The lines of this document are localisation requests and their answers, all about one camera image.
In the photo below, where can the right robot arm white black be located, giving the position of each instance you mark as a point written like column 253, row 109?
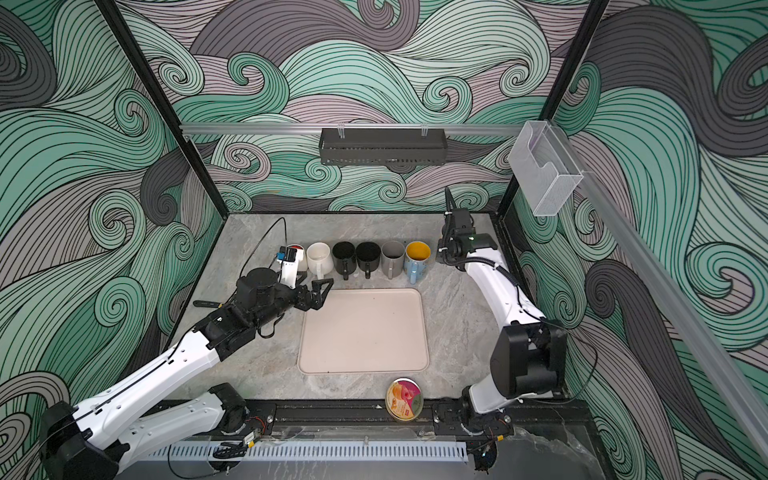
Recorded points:
column 528, row 358

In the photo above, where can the cream mug red inside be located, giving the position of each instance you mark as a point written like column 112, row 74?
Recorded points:
column 300, row 257

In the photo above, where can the aluminium rail right wall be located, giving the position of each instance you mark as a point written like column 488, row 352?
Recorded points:
column 739, row 395

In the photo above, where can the grey mug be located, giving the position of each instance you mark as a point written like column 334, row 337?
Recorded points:
column 392, row 259

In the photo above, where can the blue mug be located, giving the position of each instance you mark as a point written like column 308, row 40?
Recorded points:
column 417, row 255

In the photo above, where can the black wall basket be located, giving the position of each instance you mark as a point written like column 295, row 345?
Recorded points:
column 344, row 146

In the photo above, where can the clear acrylic wall holder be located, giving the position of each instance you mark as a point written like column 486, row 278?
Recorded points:
column 546, row 167

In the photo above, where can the round colourful tin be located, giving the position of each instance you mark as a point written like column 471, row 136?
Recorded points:
column 404, row 400

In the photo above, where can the beige plastic tray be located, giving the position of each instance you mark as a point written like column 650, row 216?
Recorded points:
column 361, row 331

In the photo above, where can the white slotted cable duct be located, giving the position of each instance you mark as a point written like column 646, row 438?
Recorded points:
column 303, row 451

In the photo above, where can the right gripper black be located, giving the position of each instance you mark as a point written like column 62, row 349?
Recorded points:
column 443, row 252

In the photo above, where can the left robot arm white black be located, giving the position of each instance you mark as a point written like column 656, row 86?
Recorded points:
column 103, row 435

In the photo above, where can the aluminium rail wall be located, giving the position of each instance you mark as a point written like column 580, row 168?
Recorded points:
column 267, row 128
column 739, row 395

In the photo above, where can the white ribbed mug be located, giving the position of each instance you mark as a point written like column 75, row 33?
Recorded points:
column 319, row 260

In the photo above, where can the aluminium rail back wall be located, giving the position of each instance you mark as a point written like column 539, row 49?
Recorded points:
column 267, row 128

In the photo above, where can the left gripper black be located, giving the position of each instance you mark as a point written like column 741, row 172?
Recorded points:
column 317, row 299

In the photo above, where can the black mug white base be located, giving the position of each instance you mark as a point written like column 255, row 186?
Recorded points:
column 368, row 256

